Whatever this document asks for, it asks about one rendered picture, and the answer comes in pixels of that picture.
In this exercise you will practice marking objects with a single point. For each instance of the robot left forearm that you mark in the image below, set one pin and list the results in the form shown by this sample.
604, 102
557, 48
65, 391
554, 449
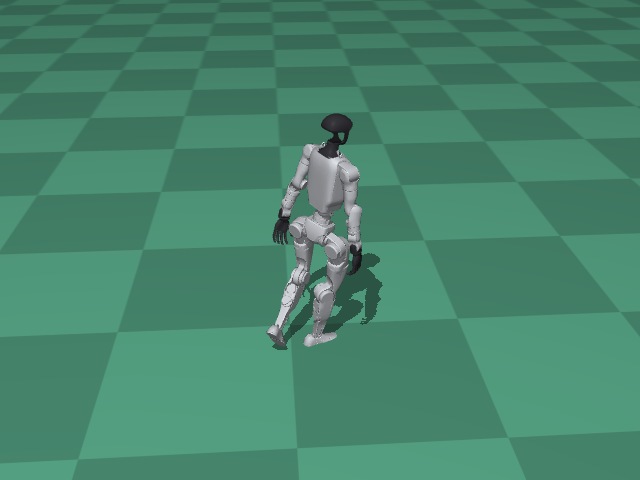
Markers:
289, 199

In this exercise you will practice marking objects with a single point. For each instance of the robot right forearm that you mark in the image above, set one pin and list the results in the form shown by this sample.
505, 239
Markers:
353, 227

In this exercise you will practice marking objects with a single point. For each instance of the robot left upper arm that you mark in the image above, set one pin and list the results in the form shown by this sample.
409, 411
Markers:
299, 181

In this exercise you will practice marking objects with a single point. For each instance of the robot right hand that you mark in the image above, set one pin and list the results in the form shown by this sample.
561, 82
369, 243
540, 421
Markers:
357, 258

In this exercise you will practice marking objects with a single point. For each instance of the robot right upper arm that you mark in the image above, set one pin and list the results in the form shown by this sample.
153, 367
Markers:
349, 175

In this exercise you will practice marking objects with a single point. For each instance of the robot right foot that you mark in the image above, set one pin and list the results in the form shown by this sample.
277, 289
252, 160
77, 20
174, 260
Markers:
310, 340

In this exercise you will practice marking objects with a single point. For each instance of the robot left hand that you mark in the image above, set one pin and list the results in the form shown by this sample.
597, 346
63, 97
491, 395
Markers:
282, 225

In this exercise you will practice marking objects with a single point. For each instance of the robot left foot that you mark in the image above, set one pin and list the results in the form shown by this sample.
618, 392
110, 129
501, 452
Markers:
276, 335

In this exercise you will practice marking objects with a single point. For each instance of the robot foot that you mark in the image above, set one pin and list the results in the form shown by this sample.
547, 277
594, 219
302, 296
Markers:
276, 335
310, 340

